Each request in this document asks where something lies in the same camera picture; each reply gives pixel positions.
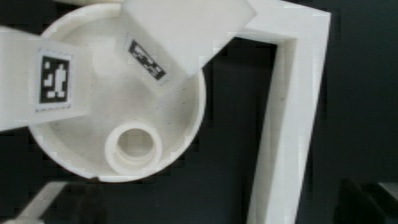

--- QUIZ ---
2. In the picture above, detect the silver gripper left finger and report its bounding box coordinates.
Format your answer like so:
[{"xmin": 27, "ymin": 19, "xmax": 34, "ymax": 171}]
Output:
[{"xmin": 6, "ymin": 181, "xmax": 107, "ymax": 224}]

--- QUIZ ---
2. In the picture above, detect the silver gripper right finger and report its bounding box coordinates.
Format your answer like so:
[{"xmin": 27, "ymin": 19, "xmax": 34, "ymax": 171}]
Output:
[{"xmin": 335, "ymin": 179, "xmax": 398, "ymax": 224}]

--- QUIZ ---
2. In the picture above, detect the white round stool seat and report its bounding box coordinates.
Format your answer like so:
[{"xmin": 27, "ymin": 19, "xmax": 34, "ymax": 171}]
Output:
[{"xmin": 31, "ymin": 3, "xmax": 207, "ymax": 182}]

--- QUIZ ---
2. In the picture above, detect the white stool leg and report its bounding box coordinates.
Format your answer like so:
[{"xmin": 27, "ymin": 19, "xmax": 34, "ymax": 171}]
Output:
[
  {"xmin": 118, "ymin": 0, "xmax": 256, "ymax": 91},
  {"xmin": 0, "ymin": 26, "xmax": 93, "ymax": 131}
]

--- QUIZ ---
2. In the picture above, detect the white U-shaped fence frame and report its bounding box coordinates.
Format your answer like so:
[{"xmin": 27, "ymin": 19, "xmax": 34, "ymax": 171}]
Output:
[{"xmin": 240, "ymin": 0, "xmax": 331, "ymax": 224}]

